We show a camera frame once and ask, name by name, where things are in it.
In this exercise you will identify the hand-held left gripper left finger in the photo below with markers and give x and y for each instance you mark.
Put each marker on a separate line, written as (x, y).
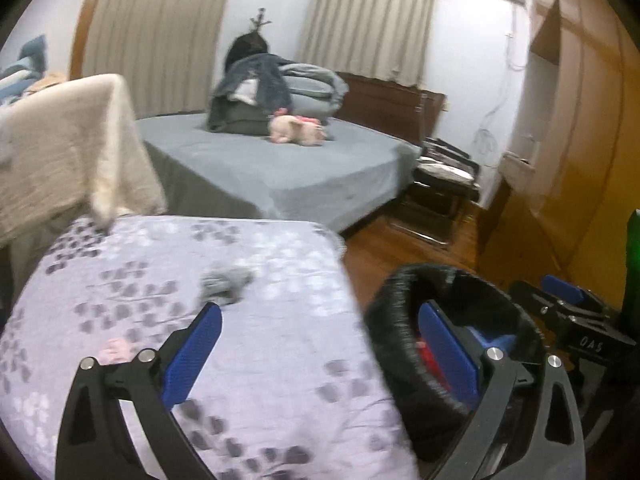
(192, 355)

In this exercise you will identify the narrow beige curtain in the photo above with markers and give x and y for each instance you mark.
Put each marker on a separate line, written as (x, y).
(370, 30)

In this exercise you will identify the grey floral quilt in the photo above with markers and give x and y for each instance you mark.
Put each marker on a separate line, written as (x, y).
(250, 360)

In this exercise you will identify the black folding chair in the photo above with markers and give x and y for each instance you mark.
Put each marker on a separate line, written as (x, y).
(435, 205)

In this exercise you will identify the beige draped quilt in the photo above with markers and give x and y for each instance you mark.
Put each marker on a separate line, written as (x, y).
(60, 150)

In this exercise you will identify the wooden coat rack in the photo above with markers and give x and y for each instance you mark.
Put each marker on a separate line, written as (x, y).
(260, 20)

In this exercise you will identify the small pink cloth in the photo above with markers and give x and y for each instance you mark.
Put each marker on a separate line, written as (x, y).
(120, 351)

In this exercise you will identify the wooden wardrobe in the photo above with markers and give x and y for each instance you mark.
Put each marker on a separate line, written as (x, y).
(585, 135)

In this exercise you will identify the wooden headboard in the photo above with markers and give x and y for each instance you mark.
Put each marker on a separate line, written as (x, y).
(395, 105)

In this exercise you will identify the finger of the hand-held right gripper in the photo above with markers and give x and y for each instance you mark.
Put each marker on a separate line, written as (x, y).
(540, 302)
(562, 287)

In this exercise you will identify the silver chair cushion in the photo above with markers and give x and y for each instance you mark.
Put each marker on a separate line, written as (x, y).
(447, 170)

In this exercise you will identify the blue cloth pile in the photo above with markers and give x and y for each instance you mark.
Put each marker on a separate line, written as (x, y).
(25, 67)

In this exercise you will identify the wide beige curtain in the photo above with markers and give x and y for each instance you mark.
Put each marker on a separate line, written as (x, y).
(160, 30)

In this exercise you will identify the dark grey pillow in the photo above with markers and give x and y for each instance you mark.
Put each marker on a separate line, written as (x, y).
(240, 120)

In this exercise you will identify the curved wooden frame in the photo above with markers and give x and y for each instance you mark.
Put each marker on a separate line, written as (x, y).
(82, 25)

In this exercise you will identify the bed with grey sheet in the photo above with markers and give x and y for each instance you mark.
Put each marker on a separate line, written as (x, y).
(280, 175)

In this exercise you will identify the black trash bin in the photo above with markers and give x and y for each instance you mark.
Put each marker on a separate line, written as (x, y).
(400, 310)

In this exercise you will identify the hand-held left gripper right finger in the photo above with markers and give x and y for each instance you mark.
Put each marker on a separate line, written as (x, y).
(447, 350)

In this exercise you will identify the pale pink cloth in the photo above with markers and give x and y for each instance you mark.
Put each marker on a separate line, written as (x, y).
(50, 82)

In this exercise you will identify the pink plush toy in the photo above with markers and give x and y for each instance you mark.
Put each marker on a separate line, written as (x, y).
(297, 130)

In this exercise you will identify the small grey cloth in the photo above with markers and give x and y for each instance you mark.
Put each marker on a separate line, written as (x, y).
(227, 285)

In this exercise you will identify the folded light grey duvet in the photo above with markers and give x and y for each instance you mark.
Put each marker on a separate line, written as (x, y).
(315, 85)

